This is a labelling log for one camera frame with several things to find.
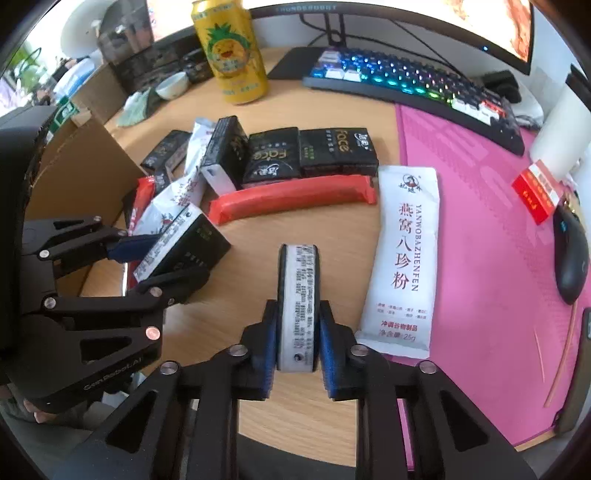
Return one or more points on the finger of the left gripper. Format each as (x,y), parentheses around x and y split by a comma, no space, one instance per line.
(153,294)
(71,244)

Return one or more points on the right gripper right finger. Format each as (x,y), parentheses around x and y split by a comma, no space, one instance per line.
(413,422)

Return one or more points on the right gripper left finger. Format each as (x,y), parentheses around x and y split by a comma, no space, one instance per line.
(182,421)

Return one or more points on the white sachet red text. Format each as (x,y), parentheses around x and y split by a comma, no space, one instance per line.
(397,317)

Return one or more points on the black tissue pack white side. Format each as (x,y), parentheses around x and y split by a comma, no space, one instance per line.
(298,299)

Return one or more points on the person's hand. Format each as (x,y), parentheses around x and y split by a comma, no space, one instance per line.
(42,417)

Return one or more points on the brown cardboard box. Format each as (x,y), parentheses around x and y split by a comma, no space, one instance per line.
(84,172)

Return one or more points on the silver white sachet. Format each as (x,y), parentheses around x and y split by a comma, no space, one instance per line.
(187,186)

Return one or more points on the smartphone dark case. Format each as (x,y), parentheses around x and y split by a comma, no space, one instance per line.
(580,382)

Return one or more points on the green cloth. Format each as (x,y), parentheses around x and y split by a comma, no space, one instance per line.
(139,107)

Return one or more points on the upright black tissue pack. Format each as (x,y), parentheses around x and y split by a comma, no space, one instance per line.
(225,158)

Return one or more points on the pink desk mat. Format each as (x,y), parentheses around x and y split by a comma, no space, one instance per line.
(500,331)

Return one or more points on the white tea cup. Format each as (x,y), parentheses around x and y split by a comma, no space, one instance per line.
(173,86)

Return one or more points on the black Face tissue pack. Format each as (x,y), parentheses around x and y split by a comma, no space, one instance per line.
(274,156)
(337,151)

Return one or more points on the black jar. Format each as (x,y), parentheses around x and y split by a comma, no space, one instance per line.
(196,66)

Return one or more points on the black drawer organizer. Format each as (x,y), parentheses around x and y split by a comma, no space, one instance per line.
(135,60)

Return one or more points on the black computer mouse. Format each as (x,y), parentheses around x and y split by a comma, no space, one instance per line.
(571,259)

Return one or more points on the long red snack bar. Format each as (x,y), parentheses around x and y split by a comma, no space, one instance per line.
(292,195)

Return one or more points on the yellow pineapple drink can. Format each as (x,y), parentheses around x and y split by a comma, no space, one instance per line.
(224,30)

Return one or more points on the black monitor stand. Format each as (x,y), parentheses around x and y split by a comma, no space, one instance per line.
(298,62)

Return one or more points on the red cigarette pack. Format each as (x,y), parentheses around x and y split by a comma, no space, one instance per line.
(539,191)

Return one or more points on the white tumbler black lid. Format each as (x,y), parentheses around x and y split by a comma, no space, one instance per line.
(565,135)

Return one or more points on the RGB backlit keyboard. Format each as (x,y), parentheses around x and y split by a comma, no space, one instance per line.
(421,86)

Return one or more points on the curved monitor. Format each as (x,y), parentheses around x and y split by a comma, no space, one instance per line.
(502,29)

